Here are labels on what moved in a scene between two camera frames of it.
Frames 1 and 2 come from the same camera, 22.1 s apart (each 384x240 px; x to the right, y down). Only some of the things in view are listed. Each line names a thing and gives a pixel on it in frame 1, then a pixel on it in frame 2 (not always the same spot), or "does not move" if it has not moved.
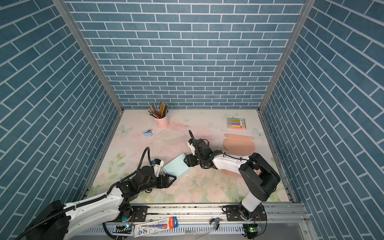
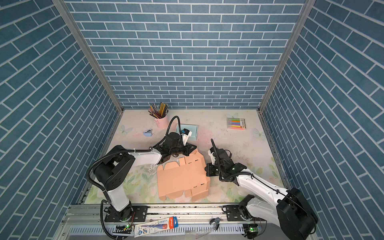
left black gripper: x=162 y=181 to x=182 y=149
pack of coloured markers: x=236 y=123 does not move
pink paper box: x=237 y=144 to x=189 y=176
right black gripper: x=194 y=144 to x=213 y=169
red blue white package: x=155 y=226 does not move
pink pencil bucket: x=162 y=123 does not move
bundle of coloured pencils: x=159 y=111 does not move
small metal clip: x=215 y=221 does not move
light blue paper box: x=177 y=167 to x=193 y=128
